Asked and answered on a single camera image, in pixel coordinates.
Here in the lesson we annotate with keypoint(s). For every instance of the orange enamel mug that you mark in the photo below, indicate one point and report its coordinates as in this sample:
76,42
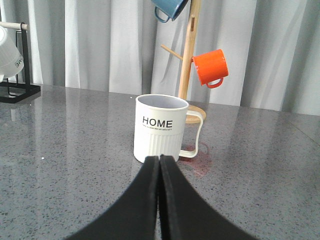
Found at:
211,68

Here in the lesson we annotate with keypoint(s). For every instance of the blue enamel mug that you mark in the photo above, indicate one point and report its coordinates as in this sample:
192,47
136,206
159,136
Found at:
170,8

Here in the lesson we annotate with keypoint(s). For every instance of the white ribbed hanging mug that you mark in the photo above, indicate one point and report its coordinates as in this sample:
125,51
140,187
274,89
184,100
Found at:
11,60

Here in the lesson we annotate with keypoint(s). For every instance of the black wire mug rack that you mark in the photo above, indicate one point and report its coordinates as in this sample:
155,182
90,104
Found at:
18,88

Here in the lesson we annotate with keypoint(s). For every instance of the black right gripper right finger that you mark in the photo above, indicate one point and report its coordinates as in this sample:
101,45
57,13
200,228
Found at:
184,215

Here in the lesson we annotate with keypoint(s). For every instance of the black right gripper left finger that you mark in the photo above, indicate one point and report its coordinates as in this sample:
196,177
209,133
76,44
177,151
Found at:
133,215

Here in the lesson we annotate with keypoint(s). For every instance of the white HOME mug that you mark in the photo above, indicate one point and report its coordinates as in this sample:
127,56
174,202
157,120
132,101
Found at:
160,125

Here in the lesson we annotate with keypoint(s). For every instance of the wooden mug tree stand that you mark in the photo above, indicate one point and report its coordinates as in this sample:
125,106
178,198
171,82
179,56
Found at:
190,39

